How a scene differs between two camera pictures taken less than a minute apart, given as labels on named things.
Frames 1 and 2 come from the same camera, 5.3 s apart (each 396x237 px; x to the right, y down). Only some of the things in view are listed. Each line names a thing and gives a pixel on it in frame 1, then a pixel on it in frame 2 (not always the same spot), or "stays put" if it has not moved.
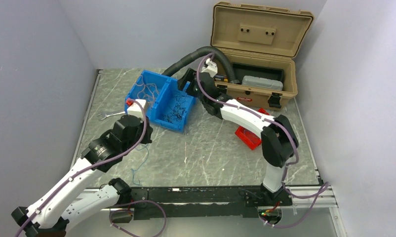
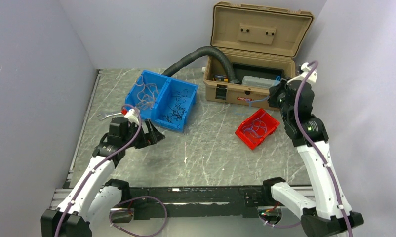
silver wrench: x=105 y=115 stays put
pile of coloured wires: x=178 y=111 stays put
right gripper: x=189 y=76 -> x=274 y=90
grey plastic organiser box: x=262 y=82 stays put
